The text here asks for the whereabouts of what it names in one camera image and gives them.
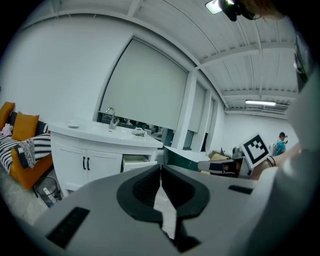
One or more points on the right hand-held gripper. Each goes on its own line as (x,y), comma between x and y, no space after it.
(255,150)

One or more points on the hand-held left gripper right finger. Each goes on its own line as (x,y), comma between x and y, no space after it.
(220,212)

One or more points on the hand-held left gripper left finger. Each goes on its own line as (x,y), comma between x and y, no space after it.
(100,215)

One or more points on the white drawer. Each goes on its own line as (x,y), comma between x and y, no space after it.
(136,167)

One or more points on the person's right forearm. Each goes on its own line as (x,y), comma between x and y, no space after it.
(283,156)

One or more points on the white sink vanity cabinet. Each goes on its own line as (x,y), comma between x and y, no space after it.
(72,157)

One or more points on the chrome sink faucet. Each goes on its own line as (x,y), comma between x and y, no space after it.
(113,118)

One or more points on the cardboard boxes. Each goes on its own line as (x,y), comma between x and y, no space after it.
(218,155)

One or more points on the long ceiling tube light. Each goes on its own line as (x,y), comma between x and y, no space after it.
(260,102)

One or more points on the person's white shirt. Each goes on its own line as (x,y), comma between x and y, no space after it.
(297,175)

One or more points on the narrow white roller blind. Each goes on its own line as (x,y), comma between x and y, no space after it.
(210,115)

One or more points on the medium white roller blind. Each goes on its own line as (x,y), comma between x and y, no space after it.
(197,107)

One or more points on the orange sofa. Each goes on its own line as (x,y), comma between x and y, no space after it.
(30,175)

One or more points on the white soap holder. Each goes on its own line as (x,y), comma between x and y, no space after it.
(138,132)

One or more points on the striped fringed blanket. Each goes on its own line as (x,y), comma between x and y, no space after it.
(37,146)

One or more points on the small white dish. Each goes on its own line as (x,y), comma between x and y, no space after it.
(73,125)

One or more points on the large orange cushion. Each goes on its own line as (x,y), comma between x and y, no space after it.
(25,126)

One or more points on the large white roller blind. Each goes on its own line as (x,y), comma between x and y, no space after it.
(147,87)

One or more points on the pink plush toy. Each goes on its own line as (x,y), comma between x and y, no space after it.
(7,129)

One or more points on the square ceiling panel light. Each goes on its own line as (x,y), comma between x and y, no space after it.
(212,6)

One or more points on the black head-worn camera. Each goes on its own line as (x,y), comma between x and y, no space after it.
(233,10)

